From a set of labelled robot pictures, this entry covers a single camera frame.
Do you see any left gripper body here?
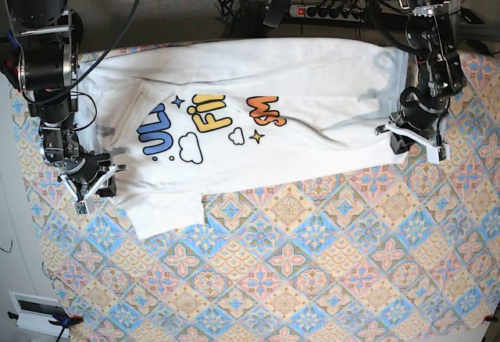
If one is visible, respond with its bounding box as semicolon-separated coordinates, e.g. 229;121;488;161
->
390;91;448;139

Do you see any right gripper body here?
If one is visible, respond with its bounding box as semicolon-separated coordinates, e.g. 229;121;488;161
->
58;151;111;190

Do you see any white printed T-shirt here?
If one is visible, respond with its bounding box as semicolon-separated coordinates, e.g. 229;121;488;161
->
76;38;409;239

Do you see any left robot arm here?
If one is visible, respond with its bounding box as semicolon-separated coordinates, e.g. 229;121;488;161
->
368;0;466;165

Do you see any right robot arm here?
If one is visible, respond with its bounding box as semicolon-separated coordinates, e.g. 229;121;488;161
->
1;0;126;215

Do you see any grey metal table leg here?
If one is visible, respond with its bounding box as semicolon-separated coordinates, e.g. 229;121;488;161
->
445;0;499;45

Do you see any patterned tablecloth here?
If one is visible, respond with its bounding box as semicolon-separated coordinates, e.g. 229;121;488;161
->
1;52;499;341

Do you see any blue clamp lower left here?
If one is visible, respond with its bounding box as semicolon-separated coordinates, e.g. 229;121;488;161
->
7;312;84;329

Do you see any white power strip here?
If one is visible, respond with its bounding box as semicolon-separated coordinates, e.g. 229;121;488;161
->
288;5;363;23

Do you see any orange clamp lower right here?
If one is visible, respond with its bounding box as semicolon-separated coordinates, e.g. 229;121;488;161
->
484;315;499;322

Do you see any black remote control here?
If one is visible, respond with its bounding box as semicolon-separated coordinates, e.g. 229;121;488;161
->
263;0;291;28

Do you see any white wall outlet box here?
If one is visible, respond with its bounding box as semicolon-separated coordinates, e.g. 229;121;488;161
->
8;291;66;337

